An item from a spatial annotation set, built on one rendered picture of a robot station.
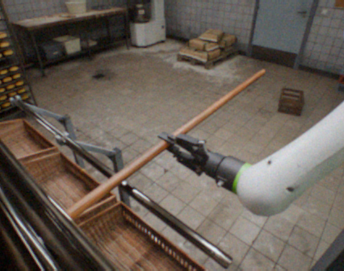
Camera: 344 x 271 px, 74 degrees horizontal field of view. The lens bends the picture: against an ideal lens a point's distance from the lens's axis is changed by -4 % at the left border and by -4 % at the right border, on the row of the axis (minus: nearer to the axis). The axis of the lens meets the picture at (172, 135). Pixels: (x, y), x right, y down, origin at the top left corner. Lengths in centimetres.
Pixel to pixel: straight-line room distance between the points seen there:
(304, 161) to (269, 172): 7
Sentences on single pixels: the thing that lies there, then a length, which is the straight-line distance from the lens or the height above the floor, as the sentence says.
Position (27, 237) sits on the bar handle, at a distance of 30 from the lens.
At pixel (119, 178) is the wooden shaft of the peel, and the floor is 122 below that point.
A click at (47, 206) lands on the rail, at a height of 143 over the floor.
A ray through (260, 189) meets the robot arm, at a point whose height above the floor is 135.
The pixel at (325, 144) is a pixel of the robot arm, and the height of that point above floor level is 143.
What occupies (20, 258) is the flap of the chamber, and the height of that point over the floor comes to 140.
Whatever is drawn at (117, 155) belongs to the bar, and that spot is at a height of 94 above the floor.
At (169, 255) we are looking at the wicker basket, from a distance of 121.
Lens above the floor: 169
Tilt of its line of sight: 37 degrees down
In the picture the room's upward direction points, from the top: straight up
